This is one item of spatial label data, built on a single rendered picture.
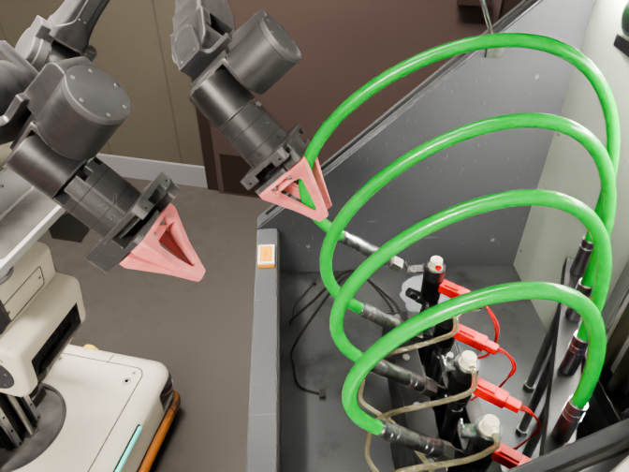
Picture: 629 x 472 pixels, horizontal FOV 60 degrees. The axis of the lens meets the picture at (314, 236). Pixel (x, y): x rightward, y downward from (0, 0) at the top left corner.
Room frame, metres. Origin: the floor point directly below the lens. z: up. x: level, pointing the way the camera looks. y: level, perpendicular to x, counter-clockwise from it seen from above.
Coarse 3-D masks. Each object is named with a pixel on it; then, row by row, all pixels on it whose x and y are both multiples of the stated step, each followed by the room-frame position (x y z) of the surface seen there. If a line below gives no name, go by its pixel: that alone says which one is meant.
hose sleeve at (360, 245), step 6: (348, 234) 0.53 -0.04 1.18; (354, 234) 0.54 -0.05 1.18; (342, 240) 0.53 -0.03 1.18; (348, 240) 0.53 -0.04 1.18; (354, 240) 0.53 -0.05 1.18; (360, 240) 0.53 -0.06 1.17; (348, 246) 0.53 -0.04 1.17; (354, 246) 0.53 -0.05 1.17; (360, 246) 0.53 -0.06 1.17; (366, 246) 0.53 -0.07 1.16; (372, 246) 0.53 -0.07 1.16; (360, 252) 0.53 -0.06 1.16; (366, 252) 0.53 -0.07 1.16; (372, 252) 0.53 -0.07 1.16; (390, 258) 0.53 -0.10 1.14; (384, 264) 0.53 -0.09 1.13; (390, 264) 0.53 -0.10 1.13
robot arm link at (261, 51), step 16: (256, 16) 0.60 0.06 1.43; (192, 32) 0.62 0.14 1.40; (240, 32) 0.60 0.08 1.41; (256, 32) 0.56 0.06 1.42; (272, 32) 0.56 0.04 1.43; (176, 48) 0.62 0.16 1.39; (192, 48) 0.60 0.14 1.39; (224, 48) 0.60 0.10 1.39; (240, 48) 0.56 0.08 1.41; (256, 48) 0.55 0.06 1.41; (272, 48) 0.55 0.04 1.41; (288, 48) 0.56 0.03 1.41; (192, 64) 0.59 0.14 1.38; (208, 64) 0.60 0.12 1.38; (240, 64) 0.55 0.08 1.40; (256, 64) 0.55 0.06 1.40; (272, 64) 0.55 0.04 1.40; (288, 64) 0.55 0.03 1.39; (240, 80) 0.55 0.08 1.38; (256, 80) 0.55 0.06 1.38; (272, 80) 0.55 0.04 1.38
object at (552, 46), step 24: (432, 48) 0.54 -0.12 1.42; (456, 48) 0.53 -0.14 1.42; (480, 48) 0.54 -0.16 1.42; (528, 48) 0.54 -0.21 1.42; (552, 48) 0.54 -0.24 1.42; (384, 72) 0.54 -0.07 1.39; (408, 72) 0.53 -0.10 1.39; (600, 72) 0.54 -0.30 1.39; (360, 96) 0.53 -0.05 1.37; (600, 96) 0.54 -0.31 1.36; (336, 120) 0.53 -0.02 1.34; (312, 144) 0.53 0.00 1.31; (312, 168) 0.53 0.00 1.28; (600, 192) 0.55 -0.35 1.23
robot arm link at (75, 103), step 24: (48, 72) 0.42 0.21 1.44; (72, 72) 0.42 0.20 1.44; (96, 72) 0.44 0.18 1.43; (24, 96) 0.43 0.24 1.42; (48, 96) 0.42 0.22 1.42; (72, 96) 0.40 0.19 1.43; (96, 96) 0.42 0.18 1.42; (120, 96) 0.44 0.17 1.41; (0, 120) 0.42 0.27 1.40; (24, 120) 0.44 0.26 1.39; (48, 120) 0.41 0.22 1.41; (72, 120) 0.40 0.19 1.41; (96, 120) 0.40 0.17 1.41; (120, 120) 0.41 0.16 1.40; (0, 144) 0.43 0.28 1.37; (48, 144) 0.40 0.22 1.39; (72, 144) 0.40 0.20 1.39; (96, 144) 0.41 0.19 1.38
